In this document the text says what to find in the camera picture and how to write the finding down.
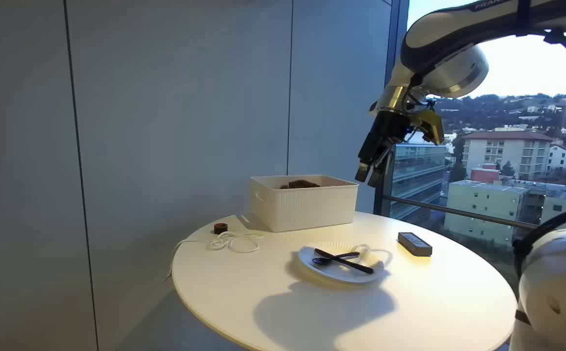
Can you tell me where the dark window frame post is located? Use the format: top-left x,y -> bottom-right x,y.
373,0 -> 412,219

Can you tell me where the thick black cable hose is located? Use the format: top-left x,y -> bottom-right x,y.
511,202 -> 566,278

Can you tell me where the white round plate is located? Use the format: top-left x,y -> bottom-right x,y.
297,244 -> 388,287

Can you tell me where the white coiled cable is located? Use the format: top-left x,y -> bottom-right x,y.
203,233 -> 262,256

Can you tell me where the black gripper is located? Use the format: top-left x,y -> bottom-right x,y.
353,112 -> 422,190

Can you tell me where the black spoon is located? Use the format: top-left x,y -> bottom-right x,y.
310,250 -> 363,270

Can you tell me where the thin clear cable loop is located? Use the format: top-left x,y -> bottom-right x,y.
359,243 -> 394,272

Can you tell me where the glass office building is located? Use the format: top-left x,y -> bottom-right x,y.
390,143 -> 455,225

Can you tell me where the white building with red roof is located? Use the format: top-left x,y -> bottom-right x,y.
461,129 -> 556,182

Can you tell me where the metal window railing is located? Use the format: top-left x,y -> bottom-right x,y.
386,194 -> 541,231

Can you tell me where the white plastic storage box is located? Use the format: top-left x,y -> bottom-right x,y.
250,172 -> 361,235

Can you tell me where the brown object in box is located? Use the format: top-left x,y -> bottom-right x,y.
279,178 -> 322,192

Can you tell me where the pale yellow building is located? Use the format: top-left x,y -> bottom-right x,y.
443,178 -> 566,248

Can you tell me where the black knife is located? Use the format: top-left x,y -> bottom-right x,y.
312,246 -> 377,276

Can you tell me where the black rectangular block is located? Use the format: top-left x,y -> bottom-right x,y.
396,231 -> 435,258

